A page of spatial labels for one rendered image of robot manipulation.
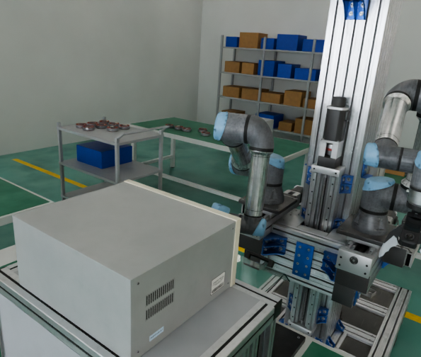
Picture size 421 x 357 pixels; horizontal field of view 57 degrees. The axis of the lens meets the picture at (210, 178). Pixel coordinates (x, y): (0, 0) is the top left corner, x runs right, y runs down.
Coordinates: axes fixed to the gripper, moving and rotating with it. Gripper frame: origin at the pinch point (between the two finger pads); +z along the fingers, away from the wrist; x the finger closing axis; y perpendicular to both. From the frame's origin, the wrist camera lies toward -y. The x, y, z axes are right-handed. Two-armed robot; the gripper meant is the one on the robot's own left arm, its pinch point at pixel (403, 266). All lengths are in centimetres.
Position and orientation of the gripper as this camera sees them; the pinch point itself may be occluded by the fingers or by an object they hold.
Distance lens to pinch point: 134.6
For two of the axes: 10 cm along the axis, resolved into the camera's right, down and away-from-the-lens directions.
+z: -0.6, 9.5, 3.2
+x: -8.2, -2.3, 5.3
